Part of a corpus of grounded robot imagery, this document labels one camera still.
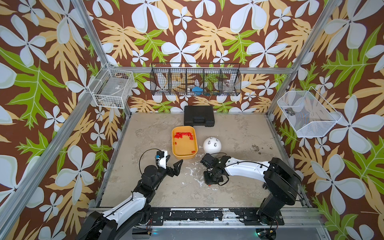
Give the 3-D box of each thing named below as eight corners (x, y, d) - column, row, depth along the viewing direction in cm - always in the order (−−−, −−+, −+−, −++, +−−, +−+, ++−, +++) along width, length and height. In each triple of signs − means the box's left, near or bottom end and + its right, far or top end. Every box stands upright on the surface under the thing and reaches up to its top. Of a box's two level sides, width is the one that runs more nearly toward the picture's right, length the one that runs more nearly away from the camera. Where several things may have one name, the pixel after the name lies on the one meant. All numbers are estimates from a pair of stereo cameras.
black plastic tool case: (184, 127, 114) (183, 121, 108) (184, 111, 125) (184, 105, 120) (214, 127, 114) (215, 121, 108) (212, 111, 125) (213, 105, 120)
